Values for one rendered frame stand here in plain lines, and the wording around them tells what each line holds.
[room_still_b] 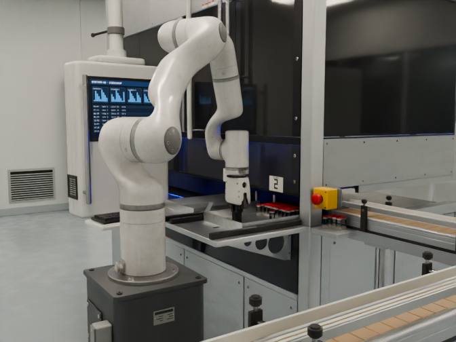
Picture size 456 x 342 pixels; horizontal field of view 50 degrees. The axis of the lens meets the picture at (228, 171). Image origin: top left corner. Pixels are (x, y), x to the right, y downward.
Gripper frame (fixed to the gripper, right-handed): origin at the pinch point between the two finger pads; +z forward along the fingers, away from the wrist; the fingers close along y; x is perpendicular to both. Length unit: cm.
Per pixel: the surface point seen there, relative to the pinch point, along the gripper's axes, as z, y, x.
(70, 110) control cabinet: -39, 95, 31
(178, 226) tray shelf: 4.3, 15.3, 15.6
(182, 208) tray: 2.3, 37.0, 1.9
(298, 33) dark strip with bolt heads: -67, -5, -24
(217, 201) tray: 4, 53, -26
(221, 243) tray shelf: 5.1, -11.0, 13.9
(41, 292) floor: 92, 224, 20
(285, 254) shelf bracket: 16.8, -1.2, -22.2
